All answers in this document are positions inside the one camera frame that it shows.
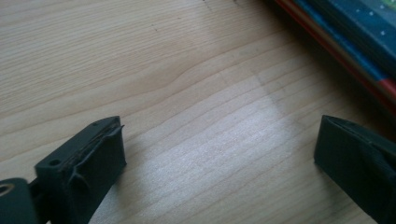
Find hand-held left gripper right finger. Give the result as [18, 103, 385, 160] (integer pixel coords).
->
[313, 114, 396, 224]

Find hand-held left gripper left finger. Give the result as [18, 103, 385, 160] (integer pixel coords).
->
[34, 115, 128, 224]

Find dark blue book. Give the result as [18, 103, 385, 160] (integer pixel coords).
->
[289, 0, 396, 91]

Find red picture book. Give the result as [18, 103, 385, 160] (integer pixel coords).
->
[274, 0, 396, 116]

